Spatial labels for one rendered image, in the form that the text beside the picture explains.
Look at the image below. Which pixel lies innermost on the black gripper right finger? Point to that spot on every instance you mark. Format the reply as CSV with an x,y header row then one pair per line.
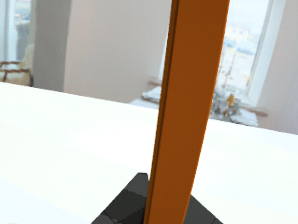
x,y
198,214

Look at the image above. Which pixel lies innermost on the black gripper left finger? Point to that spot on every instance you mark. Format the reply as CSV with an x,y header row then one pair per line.
x,y
128,207

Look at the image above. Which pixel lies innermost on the orange handle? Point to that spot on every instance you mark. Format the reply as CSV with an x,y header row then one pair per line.
x,y
193,50

